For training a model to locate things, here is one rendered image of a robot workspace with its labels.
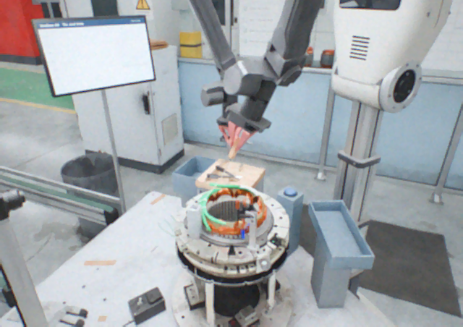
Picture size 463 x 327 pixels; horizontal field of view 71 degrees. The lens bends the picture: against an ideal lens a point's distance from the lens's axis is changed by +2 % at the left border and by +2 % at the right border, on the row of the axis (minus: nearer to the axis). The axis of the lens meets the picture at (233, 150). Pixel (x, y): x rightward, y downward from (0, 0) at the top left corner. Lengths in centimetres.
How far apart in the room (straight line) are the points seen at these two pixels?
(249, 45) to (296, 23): 249
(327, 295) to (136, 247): 72
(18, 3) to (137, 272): 361
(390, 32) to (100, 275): 117
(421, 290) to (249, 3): 249
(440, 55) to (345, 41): 194
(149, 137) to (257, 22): 146
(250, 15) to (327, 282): 245
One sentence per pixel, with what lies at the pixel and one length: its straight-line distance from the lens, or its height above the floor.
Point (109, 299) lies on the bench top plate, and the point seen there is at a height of 78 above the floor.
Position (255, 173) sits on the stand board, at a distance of 121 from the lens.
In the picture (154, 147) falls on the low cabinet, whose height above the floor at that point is 31.
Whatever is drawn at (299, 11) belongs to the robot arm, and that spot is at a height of 164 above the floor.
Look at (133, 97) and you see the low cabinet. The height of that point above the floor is 79.
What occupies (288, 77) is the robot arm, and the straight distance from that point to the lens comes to 69.
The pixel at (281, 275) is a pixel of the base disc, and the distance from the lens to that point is 120.
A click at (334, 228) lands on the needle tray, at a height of 103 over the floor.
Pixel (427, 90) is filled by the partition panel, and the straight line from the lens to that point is 305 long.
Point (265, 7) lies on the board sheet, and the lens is 304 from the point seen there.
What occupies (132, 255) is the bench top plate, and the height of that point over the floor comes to 78.
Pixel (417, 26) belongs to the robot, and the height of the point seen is 159.
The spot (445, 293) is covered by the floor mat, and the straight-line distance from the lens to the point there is 253.
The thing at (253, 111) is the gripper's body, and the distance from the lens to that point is 74.
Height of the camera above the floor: 167
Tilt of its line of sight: 26 degrees down
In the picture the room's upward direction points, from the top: straight up
